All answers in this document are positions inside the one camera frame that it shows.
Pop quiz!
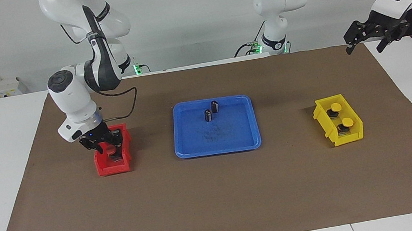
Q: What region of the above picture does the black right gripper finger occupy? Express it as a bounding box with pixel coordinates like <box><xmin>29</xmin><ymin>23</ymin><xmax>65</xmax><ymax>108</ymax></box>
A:
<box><xmin>110</xmin><ymin>131</ymin><xmax>125</xmax><ymax>149</ymax></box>
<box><xmin>91</xmin><ymin>140</ymin><xmax>106</xmax><ymax>156</ymax></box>

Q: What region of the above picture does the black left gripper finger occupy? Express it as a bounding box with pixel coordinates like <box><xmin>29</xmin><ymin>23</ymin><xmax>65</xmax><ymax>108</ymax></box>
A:
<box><xmin>341</xmin><ymin>19</ymin><xmax>371</xmax><ymax>55</ymax></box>
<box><xmin>374</xmin><ymin>27</ymin><xmax>407</xmax><ymax>53</ymax></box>

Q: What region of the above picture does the red push button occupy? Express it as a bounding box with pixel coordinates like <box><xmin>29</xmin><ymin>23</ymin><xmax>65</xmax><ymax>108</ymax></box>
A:
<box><xmin>106</xmin><ymin>145</ymin><xmax>124</xmax><ymax>163</ymax></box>

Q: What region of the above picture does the yellow push button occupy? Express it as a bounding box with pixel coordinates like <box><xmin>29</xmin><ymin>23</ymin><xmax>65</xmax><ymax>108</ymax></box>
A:
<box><xmin>325</xmin><ymin>102</ymin><xmax>344</xmax><ymax>120</ymax></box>
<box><xmin>336</xmin><ymin>117</ymin><xmax>356</xmax><ymax>136</ymax></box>

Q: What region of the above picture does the blue plastic tray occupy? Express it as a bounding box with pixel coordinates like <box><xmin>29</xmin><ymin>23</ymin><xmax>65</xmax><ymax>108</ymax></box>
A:
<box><xmin>167</xmin><ymin>91</ymin><xmax>263</xmax><ymax>162</ymax></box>

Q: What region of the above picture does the red plastic bin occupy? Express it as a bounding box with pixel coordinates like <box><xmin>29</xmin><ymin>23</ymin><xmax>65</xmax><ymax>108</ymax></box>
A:
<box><xmin>89</xmin><ymin>122</ymin><xmax>137</xmax><ymax>178</ymax></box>

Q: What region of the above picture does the yellow plastic bin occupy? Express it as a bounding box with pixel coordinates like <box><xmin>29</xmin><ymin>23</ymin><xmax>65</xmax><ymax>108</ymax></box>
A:
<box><xmin>310</xmin><ymin>91</ymin><xmax>366</xmax><ymax>150</ymax></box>

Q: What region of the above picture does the brown paper table mat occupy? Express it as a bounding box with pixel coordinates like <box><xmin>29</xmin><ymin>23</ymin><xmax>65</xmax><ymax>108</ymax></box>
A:
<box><xmin>0</xmin><ymin>32</ymin><xmax>412</xmax><ymax>231</ymax></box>

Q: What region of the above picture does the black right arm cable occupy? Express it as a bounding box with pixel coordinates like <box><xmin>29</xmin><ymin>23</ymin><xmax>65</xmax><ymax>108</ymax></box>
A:
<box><xmin>58</xmin><ymin>0</ymin><xmax>141</xmax><ymax>127</ymax></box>

